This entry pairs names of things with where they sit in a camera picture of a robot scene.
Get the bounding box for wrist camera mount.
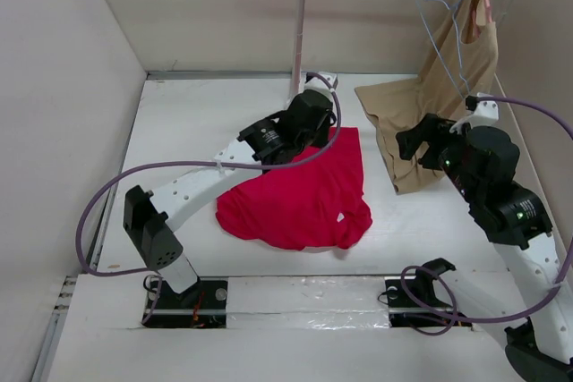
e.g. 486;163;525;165
304;72;338;96
449;92;499;135

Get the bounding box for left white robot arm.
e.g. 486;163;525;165
123;89;336;308

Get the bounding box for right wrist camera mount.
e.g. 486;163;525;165
449;92;499;135

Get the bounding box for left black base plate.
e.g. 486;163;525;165
141;275;228;329

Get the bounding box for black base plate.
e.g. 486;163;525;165
378;276;453;328
141;275;228;329

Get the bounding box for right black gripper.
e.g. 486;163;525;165
398;111;482;202

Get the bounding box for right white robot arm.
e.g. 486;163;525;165
396;115;572;381

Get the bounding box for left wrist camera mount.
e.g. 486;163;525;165
304;72;338;96

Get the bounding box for beige tank top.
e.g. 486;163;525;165
355;0;499;194

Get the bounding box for red t-shirt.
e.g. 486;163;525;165
216;127;372;250

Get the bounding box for pink hanger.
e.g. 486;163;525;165
466;0;493;43

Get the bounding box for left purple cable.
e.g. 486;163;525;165
75;71;345;325

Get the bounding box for blue wire hanger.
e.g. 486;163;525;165
414;0;476;100

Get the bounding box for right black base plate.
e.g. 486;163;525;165
378;276;453;328

